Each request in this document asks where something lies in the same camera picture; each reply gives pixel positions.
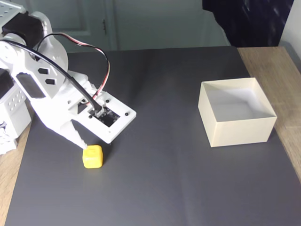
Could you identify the yellow cube block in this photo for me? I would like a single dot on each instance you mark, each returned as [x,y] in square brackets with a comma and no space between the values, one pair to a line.
[92,156]

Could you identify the white open cardboard box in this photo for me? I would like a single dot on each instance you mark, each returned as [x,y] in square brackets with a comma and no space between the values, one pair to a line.
[240,131]

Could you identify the grey-green panelled door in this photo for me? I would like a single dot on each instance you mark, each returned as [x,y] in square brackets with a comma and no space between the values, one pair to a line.
[82,40]

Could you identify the metal door latch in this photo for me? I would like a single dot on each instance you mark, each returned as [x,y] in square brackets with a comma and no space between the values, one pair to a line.
[104,26]

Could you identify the dark grey table mat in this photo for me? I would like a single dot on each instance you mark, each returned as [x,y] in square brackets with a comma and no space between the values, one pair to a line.
[164,164]

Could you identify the black cloth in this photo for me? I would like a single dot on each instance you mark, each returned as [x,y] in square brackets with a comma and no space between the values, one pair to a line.
[247,21]

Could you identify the white gripper camera mount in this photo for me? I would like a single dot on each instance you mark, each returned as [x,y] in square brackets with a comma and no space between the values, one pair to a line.
[103,131]

